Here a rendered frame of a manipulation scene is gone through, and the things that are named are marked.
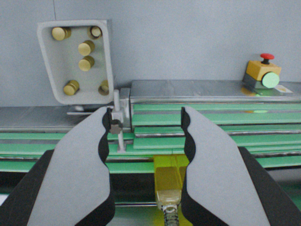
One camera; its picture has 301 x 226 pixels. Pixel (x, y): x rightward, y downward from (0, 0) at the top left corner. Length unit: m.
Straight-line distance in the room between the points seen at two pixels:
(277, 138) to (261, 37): 0.31
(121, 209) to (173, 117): 0.31
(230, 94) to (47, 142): 0.53
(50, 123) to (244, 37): 0.64
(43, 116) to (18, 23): 0.28
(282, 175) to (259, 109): 0.36
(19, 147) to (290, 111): 0.75
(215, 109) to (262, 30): 0.30
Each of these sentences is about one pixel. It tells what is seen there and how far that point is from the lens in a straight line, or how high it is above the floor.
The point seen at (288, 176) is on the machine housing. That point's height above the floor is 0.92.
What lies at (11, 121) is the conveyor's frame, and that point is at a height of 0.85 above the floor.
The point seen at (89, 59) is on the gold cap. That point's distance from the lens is 0.52.
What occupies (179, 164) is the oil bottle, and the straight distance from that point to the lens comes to 0.45.
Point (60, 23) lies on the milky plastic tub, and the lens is 0.48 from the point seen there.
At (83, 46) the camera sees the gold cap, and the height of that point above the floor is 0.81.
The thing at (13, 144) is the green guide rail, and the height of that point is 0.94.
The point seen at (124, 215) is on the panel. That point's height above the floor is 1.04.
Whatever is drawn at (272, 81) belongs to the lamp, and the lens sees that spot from 0.58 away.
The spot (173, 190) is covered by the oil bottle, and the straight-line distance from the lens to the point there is 0.40.
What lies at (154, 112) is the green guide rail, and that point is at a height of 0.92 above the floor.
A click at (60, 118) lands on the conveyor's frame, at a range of 0.60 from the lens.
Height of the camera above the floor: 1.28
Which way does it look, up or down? 57 degrees down
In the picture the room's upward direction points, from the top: 176 degrees clockwise
